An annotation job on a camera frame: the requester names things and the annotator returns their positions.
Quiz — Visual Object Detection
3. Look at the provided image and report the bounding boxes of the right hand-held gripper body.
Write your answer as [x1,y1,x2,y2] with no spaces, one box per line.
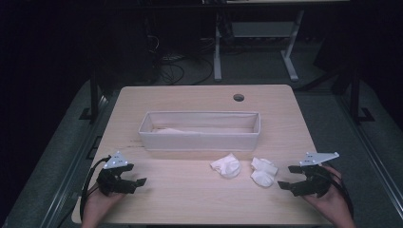
[297,151,340,199]

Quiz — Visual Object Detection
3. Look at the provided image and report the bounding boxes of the person's left hand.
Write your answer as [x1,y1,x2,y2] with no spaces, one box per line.
[81,189,126,228]

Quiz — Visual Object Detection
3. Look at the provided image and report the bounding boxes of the desk with white legs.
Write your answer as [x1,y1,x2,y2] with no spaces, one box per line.
[202,0,350,84]

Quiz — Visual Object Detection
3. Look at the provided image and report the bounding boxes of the pale pink cloth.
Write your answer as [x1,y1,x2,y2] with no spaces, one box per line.
[151,126,203,135]

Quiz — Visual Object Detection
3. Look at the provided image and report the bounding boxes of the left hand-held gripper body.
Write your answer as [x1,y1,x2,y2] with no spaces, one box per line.
[95,150,138,197]

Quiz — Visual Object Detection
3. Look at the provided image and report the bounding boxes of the black floor cables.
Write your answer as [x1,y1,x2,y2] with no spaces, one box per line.
[154,53,215,86]

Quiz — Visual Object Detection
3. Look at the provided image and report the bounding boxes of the black side bracket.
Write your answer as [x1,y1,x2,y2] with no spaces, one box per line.
[86,136,103,160]

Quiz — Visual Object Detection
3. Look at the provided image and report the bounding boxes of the black metal stand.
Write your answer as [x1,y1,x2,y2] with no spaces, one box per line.
[349,67,375,125]
[79,70,102,124]

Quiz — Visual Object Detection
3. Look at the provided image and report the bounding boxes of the white sock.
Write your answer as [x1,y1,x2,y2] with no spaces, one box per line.
[209,153,241,180]
[250,157,278,188]

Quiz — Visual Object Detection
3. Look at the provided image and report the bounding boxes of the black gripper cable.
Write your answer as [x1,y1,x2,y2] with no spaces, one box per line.
[326,164,355,219]
[79,155,112,221]

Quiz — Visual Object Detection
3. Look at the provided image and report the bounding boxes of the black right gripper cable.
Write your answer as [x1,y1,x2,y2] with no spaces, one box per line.
[326,164,355,219]

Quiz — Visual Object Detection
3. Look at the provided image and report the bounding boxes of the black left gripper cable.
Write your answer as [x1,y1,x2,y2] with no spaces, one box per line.
[79,155,112,221]

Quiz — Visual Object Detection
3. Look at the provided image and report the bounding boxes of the person's right hand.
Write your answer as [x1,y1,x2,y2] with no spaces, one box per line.
[302,164,356,228]

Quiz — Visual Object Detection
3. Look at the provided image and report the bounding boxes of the white fabric storage box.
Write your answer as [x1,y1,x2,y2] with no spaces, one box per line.
[138,110,261,152]

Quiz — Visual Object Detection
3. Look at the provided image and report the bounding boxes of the metal floor rail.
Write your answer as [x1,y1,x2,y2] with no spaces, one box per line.
[39,94,107,228]
[336,94,403,220]

